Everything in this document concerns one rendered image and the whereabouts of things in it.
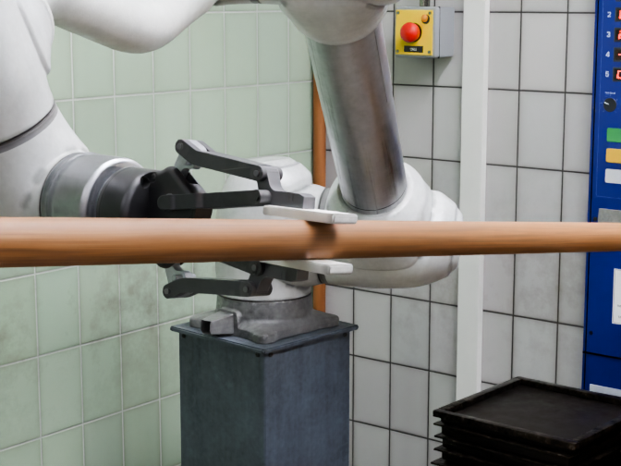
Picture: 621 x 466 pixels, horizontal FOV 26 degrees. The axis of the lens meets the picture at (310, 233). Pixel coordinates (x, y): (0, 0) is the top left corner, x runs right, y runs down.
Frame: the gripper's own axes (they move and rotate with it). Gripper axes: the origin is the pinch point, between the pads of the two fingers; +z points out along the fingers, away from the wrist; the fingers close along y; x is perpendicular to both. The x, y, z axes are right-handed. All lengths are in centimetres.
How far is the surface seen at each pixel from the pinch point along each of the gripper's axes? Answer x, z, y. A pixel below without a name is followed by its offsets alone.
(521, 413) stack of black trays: -129, -52, 38
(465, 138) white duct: -149, -83, -9
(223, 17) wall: -117, -121, -29
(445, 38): -145, -87, -29
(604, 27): -145, -53, -32
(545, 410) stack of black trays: -133, -50, 38
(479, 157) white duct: -150, -79, -6
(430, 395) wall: -158, -91, 45
